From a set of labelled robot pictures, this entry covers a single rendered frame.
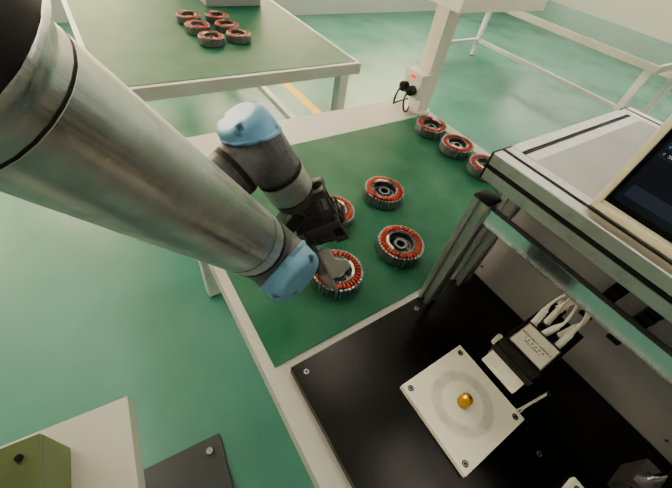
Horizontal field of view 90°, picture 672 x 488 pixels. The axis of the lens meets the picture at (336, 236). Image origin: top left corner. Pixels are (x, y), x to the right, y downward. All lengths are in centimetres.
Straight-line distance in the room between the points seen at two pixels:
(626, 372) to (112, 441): 83
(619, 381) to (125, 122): 79
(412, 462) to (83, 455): 48
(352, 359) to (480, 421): 23
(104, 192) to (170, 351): 136
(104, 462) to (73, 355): 103
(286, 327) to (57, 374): 112
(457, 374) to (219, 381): 99
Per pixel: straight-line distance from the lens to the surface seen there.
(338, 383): 63
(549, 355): 61
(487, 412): 69
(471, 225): 58
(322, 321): 69
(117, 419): 68
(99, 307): 174
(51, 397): 162
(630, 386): 81
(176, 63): 164
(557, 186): 54
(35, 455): 61
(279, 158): 48
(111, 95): 19
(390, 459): 62
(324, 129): 122
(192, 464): 138
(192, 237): 25
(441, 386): 66
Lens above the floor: 136
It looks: 47 degrees down
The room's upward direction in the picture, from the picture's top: 11 degrees clockwise
